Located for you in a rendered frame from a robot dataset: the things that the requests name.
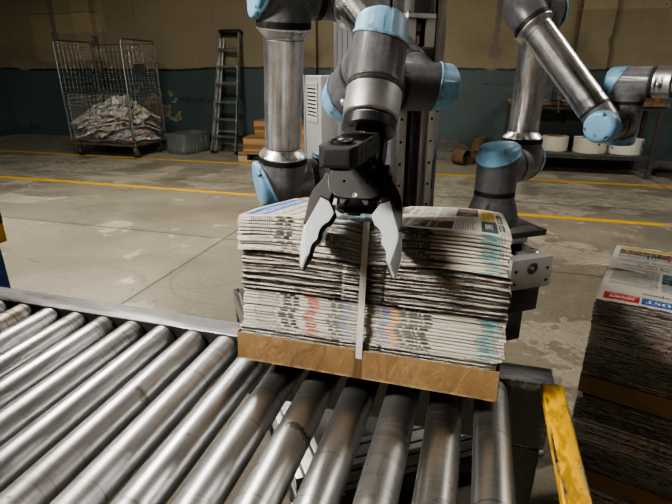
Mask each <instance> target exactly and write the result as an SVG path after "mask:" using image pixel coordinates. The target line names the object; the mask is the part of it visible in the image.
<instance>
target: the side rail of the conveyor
mask: <svg viewBox="0 0 672 504"><path fill-rule="evenodd" d="M0 300H1V301H3V302H4V303H5V304H6V305H7V306H8V307H9V309H10V308H12V307H14V306H16V305H18V304H26V305H28V306H29V307H30V308H31V309H32V310H33V311H34V313H37V312H38V311H40V310H42V309H44V308H51V309H53V310H55V311H56V312H57V313H58V314H59V316H60V318H62V317H64V316H66V315H68V314H69V313H71V312H77V313H79V314H81V315H83V316H84V317H85V319H86V320H87V322H88V323H90V322H91V321H93V320H94V319H96V318H97V317H100V316H103V317H106V318H108V319H110V320H111V321H112V322H113V323H114V325H115V327H116V329H117V328H118V327H120V326H121V325H122V324H124V323H125V322H127V321H134V322H136V323H138V324H139V325H140V326H141V327H142V328H143V330H144V332H145V335H146V334H147V333H148V332H149V331H151V330H152V329H153V328H155V327H156V326H164V327H166V328H168V329H169V330H170V331H171V332H172V333H173V335H174V337H175V341H176V340H177V339H178V338H179V337H181V336H182V335H183V334H184V333H185V332H187V331H196V332H198V333H199V334H201V335H202V336H203V338H204V339H205V341H206V348H207V347H208V346H209V345H210V344H211V343H212V342H213V341H214V340H215V339H216V338H217V337H219V336H227V337H230V338H231V339H233V340H234V341H235V342H236V344H237V346H238V330H239V329H241V328H242V327H240V325H241V324H242V323H240V322H233V321H227V320H220V319H213V318H207V317H200V316H193V315H187V314H180V313H173V312H167V311H160V310H153V309H147V308H140V307H133V306H127V305H120V304H113V303H107V302H100V301H93V300H87V299H80V298H73V297H66V296H60V295H53V294H46V293H40V292H33V291H26V290H20V289H13V288H6V287H0ZM499 364H500V377H499V381H501V382H502V383H503V384H504V385H505V386H506V388H507V390H508V400H509V413H510V426H511V439H512V444H514V445H519V446H524V447H529V448H535V449H540V450H543V449H544V444H545V439H546V434H547V427H546V422H545V416H544V410H543V405H542V399H541V393H540V389H541V384H542V383H551V384H555V383H554V379H553V375H552V370H551V369H547V368H541V367H534V366H527V365H521V364H514V363H507V362H502V363H499ZM271 366H272V364H271V363H270V364H269V365H268V367H267V368H266V369H265V371H264V372H263V373H262V375H261V376H260V377H259V379H258V380H257V381H256V383H255V384H254V386H253V387H252V388H251V390H250V391H249V392H248V394H251V393H252V392H253V391H254V389H255V388H256V386H257V385H258V384H259V382H260V381H261V380H262V378H263V377H264V375H265V374H266V373H267V371H268V370H269V369H270V367H271ZM309 371H310V370H306V369H305V370H304V372H303V373H302V375H301V377H300V378H299V380H298V382H297V383H296V385H295V387H294V388H293V390H292V392H291V393H290V395H289V397H288V398H287V400H286V401H289V402H292V400H293V399H294V397H295V395H296V393H297V392H298V390H299V388H300V387H301V385H302V383H303V381H304V380H305V378H306V376H307V375H308V373H309ZM347 380H348V377H347V376H341V378H340V380H339V383H338V385H337V387H336V389H335V391H334V393H333V395H332V397H331V400H330V402H329V404H328V406H327V408H326V409H331V410H334V409H335V407H336V404H337V402H338V400H339V398H340V395H341V393H342V391H343V389H344V386H345V384H346V382H347ZM388 385H389V384H388V383H382V382H380V385H379V388H378V391H377V394H376V397H375V400H374V403H373V406H372V409H371V412H370V415H369V417H373V418H379V414H380V411H381V408H382V405H383V401H384V398H385V395H386V391H387V388H388ZM429 397H430V391H428V390H422V389H421V391H420V396H419V401H418V406H417V411H416V416H415V421H414V426H420V427H425V421H426V415H427V409H428V403H429ZM473 410H474V398H469V397H464V400H463V416H462V432H461V435H467V436H472V437H473Z"/></svg>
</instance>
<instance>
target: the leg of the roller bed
mask: <svg viewBox="0 0 672 504"><path fill-rule="evenodd" d="M539 450H540V449H535V448H529V447H524V446H519V445H514V444H512V452H513V466H514V479H515V492H516V504H529V503H530V498H531V493H532V487H533V482H534V477H535V472H536V466H537V461H538V456H539Z"/></svg>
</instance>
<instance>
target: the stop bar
mask: <svg viewBox="0 0 672 504"><path fill-rule="evenodd" d="M540 393H541V399H542V405H543V410H544V416H545V422H546V427H547V433H548V439H549V444H550V450H551V456H552V461H553V467H554V472H555V478H556V484H557V489H558V495H559V501H560V504H593V502H592V498H591V494H590V490H589V486H588V482H587V478H586V474H585V470H584V466H583V462H582V458H581V454H580V450H579V446H578V442H577V439H576V435H575V431H574V427H573V417H572V416H571V415H570V411H569V407H568V403H567V399H566V395H565V391H564V387H563V386H562V385H558V384H551V383H542V384H541V389H540Z"/></svg>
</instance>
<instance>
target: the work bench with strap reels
mask: <svg viewBox="0 0 672 504"><path fill-rule="evenodd" d="M548 100H549V99H543V105H542V109H550V110H558V102H549V101H548ZM562 101H563V102H560V103H559V110H573V109H572V108H571V106H570V105H569V104H568V102H567V101H566V100H563V99H562ZM506 102H507V104H508V105H507V113H506V122H505V130H504V134H505V133H506V132H508V130H509V122H510V114H511V106H512V99H506ZM651 102H652V101H647V98H645V100H644V106H643V110H642V111H644V112H643V116H642V121H641V125H640V130H639V135H638V138H636V141H635V143H634V144H633V145H631V146H612V145H607V144H605V143H594V142H591V141H589V140H588V139H587V138H586V137H585V136H574V141H573V147H572V148H568V142H569V136H567V135H557V134H546V135H543V136H542V137H543V143H542V147H543V149H544V151H545V154H546V157H547V158H571V159H594V160H617V161H633V162H632V167H631V169H630V170H635V171H638V170H637V169H636V168H637V163H638V161H641V162H648V164H647V168H646V172H645V177H642V178H643V179H651V178H650V176H651V172H652V167H653V163H654V159H655V154H656V150H657V146H658V142H659V137H660V133H661V129H662V124H663V120H664V116H665V111H666V107H670V104H669V103H663V102H662V103H651ZM649 111H658V112H659V115H658V120H657V124H656V129H655V133H654V137H653V142H652V146H651V150H650V155H647V154H645V153H643V152H642V151H643V146H644V142H645V139H643V136H644V132H645V127H646V123H647V118H648V113H649ZM651 180H652V179H651Z"/></svg>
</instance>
